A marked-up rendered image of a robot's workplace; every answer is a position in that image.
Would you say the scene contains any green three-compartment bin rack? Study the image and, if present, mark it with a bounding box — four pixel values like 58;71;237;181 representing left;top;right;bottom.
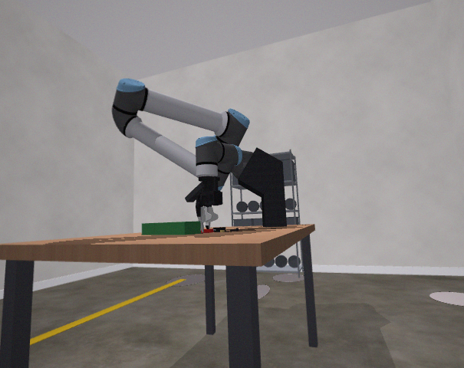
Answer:
142;221;201;235

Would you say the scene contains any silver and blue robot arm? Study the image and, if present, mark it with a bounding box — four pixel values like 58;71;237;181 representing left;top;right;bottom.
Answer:
112;78;253;191

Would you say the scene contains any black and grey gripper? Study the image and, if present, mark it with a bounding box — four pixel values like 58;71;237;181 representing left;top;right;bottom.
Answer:
196;176;222;232

